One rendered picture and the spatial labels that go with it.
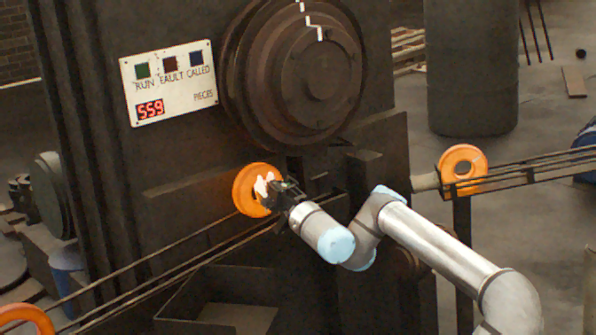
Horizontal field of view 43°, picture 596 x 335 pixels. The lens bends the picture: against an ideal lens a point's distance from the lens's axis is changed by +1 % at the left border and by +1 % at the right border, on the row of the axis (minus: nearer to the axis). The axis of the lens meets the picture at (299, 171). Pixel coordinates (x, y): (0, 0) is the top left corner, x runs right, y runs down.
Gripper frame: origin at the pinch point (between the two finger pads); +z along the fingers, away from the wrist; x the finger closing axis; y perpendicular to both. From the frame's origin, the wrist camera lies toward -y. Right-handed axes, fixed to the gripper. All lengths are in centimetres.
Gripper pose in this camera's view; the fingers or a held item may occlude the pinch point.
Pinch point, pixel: (257, 183)
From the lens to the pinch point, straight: 212.2
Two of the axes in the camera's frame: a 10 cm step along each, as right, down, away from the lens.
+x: -8.0, 2.8, -5.3
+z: -6.0, -4.8, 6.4
